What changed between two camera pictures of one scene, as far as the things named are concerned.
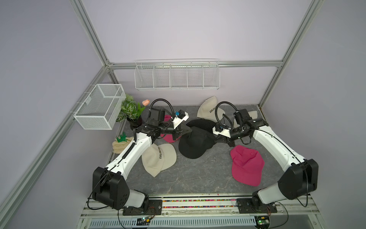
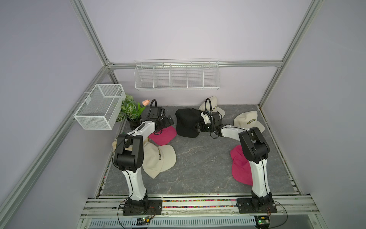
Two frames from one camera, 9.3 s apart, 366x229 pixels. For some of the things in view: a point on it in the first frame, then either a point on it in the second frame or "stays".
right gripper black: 224,139 -> 202,125
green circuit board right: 262,222 stays
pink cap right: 247,165 stays
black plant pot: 135,123 stays
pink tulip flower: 146,102 stays
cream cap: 157,158 stays
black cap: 196,143 -> 186,119
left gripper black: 184,128 -> 167,123
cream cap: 207,109 stays
